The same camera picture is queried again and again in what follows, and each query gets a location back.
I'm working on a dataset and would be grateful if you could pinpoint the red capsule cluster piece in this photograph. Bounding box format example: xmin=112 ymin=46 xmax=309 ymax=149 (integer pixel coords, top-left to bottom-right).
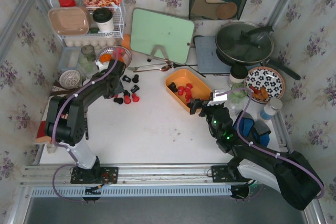
xmin=185 ymin=91 xmax=192 ymax=100

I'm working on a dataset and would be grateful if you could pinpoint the red capsule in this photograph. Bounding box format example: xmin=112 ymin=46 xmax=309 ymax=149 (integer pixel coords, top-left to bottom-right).
xmin=124 ymin=95 xmax=131 ymax=104
xmin=185 ymin=83 xmax=193 ymax=91
xmin=132 ymin=93 xmax=140 ymax=102

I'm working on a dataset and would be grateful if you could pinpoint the red capsule number two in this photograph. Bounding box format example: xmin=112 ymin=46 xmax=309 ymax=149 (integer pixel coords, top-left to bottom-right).
xmin=177 ymin=86 xmax=185 ymax=95

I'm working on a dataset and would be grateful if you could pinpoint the black capsule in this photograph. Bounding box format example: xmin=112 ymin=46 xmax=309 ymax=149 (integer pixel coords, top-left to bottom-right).
xmin=167 ymin=82 xmax=178 ymax=93
xmin=132 ymin=74 xmax=139 ymax=83
xmin=113 ymin=98 xmax=124 ymax=104
xmin=123 ymin=90 xmax=131 ymax=96
xmin=131 ymin=85 xmax=140 ymax=93

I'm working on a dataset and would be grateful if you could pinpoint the orange storage basket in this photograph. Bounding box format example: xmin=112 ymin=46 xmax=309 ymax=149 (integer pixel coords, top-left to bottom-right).
xmin=165 ymin=69 xmax=212 ymax=113

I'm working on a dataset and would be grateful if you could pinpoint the grey blue cloth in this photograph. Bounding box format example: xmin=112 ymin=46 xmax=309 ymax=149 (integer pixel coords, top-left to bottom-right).
xmin=239 ymin=112 xmax=271 ymax=147

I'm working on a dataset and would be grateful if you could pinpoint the clear glass cup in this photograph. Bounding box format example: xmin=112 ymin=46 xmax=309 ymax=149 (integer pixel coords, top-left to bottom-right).
xmin=226 ymin=99 xmax=244 ymax=115

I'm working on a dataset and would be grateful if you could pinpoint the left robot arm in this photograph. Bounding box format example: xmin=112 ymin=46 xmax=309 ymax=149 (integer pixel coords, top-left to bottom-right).
xmin=45 ymin=59 xmax=125 ymax=184

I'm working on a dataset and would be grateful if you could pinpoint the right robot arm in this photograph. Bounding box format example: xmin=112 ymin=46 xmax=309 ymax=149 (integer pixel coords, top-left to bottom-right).
xmin=188 ymin=99 xmax=325 ymax=210

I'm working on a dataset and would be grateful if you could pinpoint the black capsule number four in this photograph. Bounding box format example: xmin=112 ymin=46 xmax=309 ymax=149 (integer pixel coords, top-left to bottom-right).
xmin=122 ymin=75 xmax=131 ymax=83

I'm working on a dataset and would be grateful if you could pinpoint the fruit bowl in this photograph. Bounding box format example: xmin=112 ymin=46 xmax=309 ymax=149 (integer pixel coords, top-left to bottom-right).
xmin=95 ymin=46 xmax=132 ymax=68

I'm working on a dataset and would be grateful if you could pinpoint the silver fork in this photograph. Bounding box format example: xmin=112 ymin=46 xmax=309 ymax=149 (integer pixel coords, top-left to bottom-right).
xmin=127 ymin=63 xmax=165 ymax=71

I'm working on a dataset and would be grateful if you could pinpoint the egg carton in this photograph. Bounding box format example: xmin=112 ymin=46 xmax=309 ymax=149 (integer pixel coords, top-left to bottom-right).
xmin=64 ymin=38 xmax=118 ymax=49

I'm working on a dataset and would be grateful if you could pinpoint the dark glass cup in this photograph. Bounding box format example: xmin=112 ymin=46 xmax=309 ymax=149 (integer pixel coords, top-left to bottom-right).
xmin=81 ymin=45 xmax=96 ymax=61

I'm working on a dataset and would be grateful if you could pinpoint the grey induction cooker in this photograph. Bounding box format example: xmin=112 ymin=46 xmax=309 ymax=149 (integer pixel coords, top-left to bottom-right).
xmin=193 ymin=35 xmax=231 ymax=76

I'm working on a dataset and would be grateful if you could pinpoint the copper spoon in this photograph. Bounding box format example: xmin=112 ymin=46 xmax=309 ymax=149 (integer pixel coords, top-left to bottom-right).
xmin=133 ymin=65 xmax=171 ymax=73

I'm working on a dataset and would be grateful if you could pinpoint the white small strainer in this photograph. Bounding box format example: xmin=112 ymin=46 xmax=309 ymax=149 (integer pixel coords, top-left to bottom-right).
xmin=59 ymin=70 xmax=81 ymax=89

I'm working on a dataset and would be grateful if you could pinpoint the blue plastic container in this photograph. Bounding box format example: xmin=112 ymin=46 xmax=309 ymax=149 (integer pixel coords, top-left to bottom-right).
xmin=58 ymin=47 xmax=81 ymax=71

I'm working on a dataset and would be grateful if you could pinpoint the white blue bottle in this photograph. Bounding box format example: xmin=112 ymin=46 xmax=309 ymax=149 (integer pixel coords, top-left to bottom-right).
xmin=259 ymin=98 xmax=283 ymax=121

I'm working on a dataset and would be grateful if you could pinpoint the green cutting board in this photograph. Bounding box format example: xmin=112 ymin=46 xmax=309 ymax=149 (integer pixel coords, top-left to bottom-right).
xmin=130 ymin=8 xmax=195 ymax=64

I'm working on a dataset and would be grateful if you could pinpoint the paper cup black lid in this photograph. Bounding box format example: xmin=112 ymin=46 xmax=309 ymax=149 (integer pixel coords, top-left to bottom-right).
xmin=228 ymin=65 xmax=248 ymax=87

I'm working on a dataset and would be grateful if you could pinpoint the white black lid cup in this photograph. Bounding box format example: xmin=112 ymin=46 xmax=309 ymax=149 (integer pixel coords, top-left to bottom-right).
xmin=92 ymin=7 xmax=114 ymax=32

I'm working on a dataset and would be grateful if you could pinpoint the floral patterned plate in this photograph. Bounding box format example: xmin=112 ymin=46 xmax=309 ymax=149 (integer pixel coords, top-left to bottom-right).
xmin=244 ymin=67 xmax=286 ymax=104

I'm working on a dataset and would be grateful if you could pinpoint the beige rectangular tray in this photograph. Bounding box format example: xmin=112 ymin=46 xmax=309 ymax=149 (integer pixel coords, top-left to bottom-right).
xmin=48 ymin=6 xmax=91 ymax=36

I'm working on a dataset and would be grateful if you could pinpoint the black pan with lid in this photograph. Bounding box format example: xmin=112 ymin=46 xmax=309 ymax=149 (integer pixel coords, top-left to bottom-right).
xmin=215 ymin=22 xmax=301 ymax=80

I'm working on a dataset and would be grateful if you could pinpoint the red lid jar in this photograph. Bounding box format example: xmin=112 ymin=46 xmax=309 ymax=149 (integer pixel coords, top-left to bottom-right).
xmin=58 ymin=0 xmax=76 ymax=7

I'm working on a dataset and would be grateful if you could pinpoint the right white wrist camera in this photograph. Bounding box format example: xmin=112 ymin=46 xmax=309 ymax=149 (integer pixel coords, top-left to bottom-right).
xmin=208 ymin=89 xmax=228 ymax=106

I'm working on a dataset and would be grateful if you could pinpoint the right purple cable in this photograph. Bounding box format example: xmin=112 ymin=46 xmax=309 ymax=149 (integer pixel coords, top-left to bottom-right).
xmin=215 ymin=87 xmax=325 ymax=200

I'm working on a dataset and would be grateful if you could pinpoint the purple cable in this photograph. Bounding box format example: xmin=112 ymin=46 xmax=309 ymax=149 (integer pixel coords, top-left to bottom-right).
xmin=215 ymin=87 xmax=325 ymax=200
xmin=51 ymin=47 xmax=124 ymax=204

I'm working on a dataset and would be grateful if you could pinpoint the white wire rack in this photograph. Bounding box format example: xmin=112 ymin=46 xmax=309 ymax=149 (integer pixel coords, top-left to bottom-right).
xmin=49 ymin=0 xmax=126 ymax=40

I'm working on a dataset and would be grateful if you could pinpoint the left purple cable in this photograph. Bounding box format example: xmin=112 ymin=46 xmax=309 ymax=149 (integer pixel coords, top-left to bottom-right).
xmin=51 ymin=47 xmax=124 ymax=204

